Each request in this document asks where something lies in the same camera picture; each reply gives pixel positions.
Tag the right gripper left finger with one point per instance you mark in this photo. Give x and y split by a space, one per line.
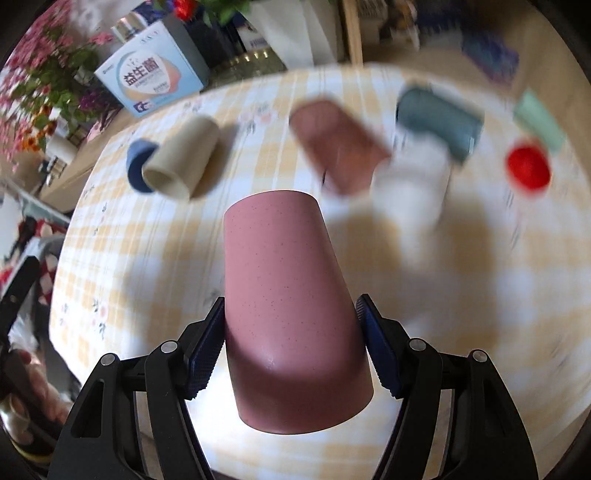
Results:
100 439

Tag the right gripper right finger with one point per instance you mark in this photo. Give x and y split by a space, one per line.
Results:
486 438

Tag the pink speckled cup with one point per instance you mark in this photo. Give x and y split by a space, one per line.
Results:
296 357

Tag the blue cup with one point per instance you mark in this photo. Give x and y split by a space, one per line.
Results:
138 153

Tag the beige cup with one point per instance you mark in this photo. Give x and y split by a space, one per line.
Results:
178 164

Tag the white cup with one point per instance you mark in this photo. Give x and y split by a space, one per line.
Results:
410 188

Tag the red plastic cup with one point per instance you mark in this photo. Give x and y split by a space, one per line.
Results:
528 167

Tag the translucent brown cup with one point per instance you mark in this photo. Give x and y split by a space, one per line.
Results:
343 152

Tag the mint green cup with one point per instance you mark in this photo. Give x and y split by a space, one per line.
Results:
533 116

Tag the translucent teal cup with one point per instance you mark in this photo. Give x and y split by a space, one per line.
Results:
423 112

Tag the person's left hand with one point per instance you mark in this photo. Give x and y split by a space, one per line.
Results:
53 406

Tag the wooden sideboard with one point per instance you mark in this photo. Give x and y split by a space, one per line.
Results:
64 192

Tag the white cylinder bottle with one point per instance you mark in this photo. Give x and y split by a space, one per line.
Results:
61 148

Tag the pink blossom branch arrangement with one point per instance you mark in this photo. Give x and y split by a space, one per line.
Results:
50 76

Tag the light blue probiotic box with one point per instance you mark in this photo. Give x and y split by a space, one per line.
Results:
158 66

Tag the silver canister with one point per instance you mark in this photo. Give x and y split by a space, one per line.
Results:
128 26

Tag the gold embossed tray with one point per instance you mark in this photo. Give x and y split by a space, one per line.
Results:
252 64

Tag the red rose bouquet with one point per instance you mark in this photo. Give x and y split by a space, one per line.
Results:
221 11

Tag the purple small box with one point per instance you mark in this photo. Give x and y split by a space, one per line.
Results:
492 56

